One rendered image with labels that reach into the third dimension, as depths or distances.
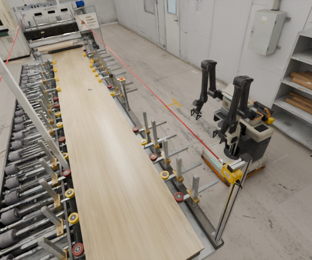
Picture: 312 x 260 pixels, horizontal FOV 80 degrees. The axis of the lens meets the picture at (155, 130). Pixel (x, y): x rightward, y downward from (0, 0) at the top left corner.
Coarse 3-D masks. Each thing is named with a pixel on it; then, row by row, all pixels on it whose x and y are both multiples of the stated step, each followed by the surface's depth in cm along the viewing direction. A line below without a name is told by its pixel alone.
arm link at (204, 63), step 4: (204, 60) 180; (208, 60) 181; (212, 60) 183; (204, 64) 178; (212, 64) 179; (212, 68) 183; (212, 72) 187; (212, 76) 190; (212, 80) 193; (212, 84) 196; (208, 88) 207; (212, 88) 199; (216, 88) 201; (208, 92) 208; (216, 92) 202; (212, 96) 204; (216, 96) 205
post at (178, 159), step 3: (177, 159) 160; (180, 159) 160; (177, 162) 163; (180, 162) 163; (177, 165) 165; (180, 165) 166; (177, 168) 168; (180, 168) 169; (177, 171) 172; (180, 171) 172; (177, 174) 175; (180, 174) 175; (177, 183) 185; (180, 183) 185
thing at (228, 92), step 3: (231, 84) 189; (228, 87) 190; (231, 87) 188; (225, 90) 191; (228, 90) 189; (231, 90) 187; (222, 93) 193; (225, 93) 190; (228, 93) 188; (231, 93) 186; (225, 96) 196; (228, 96) 187; (231, 96) 185; (228, 99) 197; (231, 99) 185
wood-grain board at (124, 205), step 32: (64, 64) 405; (64, 96) 300; (96, 96) 291; (64, 128) 238; (96, 128) 232; (128, 128) 227; (96, 160) 193; (128, 160) 190; (96, 192) 166; (128, 192) 163; (160, 192) 160; (96, 224) 145; (128, 224) 143; (160, 224) 141; (96, 256) 129; (128, 256) 127; (160, 256) 125
